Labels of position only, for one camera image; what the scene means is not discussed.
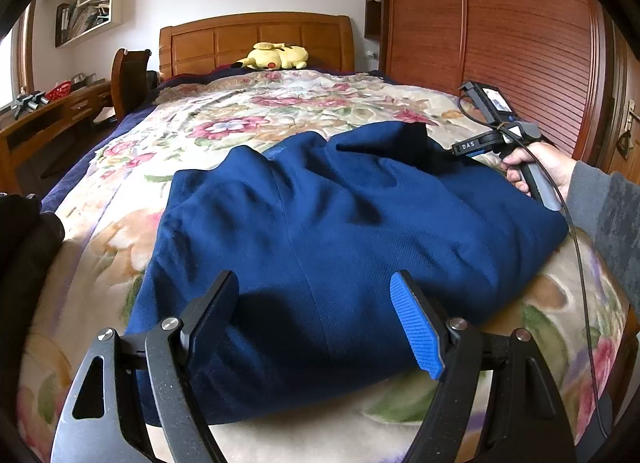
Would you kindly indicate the silver bowl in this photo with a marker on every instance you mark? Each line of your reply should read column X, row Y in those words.
column 82, row 77

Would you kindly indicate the wooden chair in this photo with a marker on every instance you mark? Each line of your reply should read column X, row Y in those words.
column 127, row 78

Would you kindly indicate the bed with floral blanket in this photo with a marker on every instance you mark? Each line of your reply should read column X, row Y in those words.
column 250, row 113

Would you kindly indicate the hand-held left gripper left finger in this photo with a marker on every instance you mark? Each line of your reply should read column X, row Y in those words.
column 215, row 313

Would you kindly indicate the navy bed sheet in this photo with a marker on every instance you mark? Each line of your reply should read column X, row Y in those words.
column 75, row 183

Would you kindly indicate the black metal gadget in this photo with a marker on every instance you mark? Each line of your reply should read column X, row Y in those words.
column 30, row 102

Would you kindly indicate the blue suit jacket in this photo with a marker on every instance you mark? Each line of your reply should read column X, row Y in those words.
column 325, row 223

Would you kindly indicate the person's right hand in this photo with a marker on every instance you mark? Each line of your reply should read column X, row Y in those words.
column 552, row 163

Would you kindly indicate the person's right forearm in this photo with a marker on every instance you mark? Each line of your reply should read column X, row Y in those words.
column 605, row 213

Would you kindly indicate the wooden desk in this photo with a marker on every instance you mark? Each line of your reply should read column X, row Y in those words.
column 55, row 118

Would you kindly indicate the black clothing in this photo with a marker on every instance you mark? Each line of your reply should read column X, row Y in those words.
column 25, row 238

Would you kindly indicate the wooden louvred wardrobe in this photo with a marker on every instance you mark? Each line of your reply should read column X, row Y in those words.
column 500, row 33

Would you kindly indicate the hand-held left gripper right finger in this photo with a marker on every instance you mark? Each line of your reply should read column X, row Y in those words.
column 417, row 328

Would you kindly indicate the yellow plush toy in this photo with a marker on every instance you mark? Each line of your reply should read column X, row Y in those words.
column 275, row 57

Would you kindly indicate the red basket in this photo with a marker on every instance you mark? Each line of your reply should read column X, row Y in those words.
column 58, row 90

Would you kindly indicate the wooden bed headboard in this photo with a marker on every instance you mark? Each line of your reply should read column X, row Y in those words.
column 240, row 35

